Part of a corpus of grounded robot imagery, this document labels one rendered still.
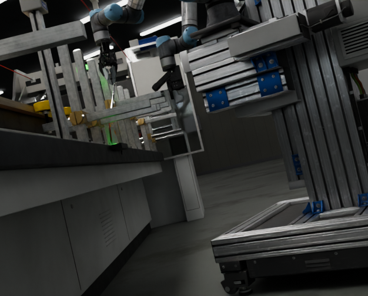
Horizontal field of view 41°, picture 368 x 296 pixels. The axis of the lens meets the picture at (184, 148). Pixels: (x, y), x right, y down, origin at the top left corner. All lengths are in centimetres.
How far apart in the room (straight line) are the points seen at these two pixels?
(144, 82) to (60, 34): 379
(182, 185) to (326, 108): 283
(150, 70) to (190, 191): 123
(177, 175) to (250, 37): 302
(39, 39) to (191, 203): 382
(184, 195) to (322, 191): 276
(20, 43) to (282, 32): 102
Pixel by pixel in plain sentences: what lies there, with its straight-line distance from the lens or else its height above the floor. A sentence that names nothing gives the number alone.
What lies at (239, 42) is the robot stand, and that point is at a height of 92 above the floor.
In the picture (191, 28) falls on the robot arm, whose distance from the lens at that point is 233.
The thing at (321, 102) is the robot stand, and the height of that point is 65.
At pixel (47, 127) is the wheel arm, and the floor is 80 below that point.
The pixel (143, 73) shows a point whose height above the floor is 148.
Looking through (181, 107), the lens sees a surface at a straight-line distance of 466.
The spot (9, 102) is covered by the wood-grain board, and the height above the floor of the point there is 89.
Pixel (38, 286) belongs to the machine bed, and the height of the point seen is 25.
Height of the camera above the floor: 54
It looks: 2 degrees up
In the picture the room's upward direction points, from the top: 13 degrees counter-clockwise
